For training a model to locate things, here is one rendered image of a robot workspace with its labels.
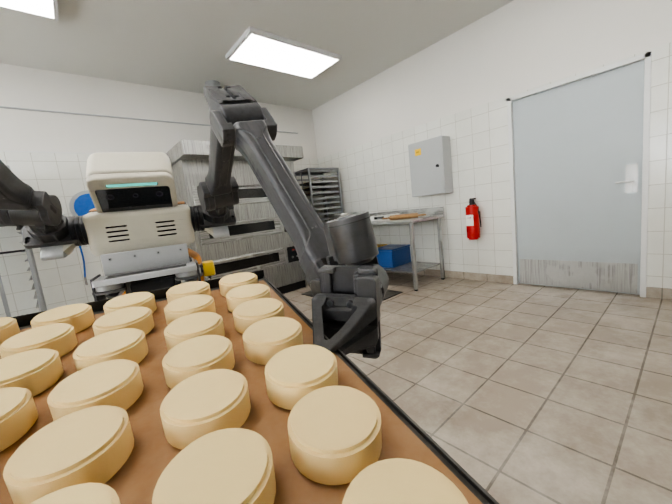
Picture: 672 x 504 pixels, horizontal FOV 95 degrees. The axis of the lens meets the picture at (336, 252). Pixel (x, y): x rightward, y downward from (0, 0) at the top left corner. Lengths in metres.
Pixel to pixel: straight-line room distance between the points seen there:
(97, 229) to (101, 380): 0.85
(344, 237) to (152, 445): 0.27
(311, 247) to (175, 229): 0.68
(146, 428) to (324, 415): 0.11
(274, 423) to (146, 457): 0.07
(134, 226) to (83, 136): 3.90
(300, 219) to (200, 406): 0.35
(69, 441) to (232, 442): 0.09
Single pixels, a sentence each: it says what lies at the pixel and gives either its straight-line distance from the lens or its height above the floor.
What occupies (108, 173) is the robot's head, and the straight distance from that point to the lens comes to 1.05.
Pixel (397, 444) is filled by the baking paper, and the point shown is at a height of 0.96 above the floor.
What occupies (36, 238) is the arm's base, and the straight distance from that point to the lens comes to 1.14.
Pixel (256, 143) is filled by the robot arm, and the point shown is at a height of 1.23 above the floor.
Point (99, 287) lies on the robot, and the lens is 1.02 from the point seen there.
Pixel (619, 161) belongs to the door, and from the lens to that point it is 3.88.
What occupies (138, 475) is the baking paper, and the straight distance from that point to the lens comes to 0.22.
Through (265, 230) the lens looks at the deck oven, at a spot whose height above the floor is 0.93.
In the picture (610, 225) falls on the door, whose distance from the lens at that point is 3.91.
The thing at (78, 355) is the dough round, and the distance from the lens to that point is 0.32.
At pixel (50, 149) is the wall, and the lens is 4.89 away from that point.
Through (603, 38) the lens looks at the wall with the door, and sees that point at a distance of 4.05.
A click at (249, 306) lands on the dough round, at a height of 1.01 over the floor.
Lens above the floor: 1.09
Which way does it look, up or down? 8 degrees down
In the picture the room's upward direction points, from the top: 7 degrees counter-clockwise
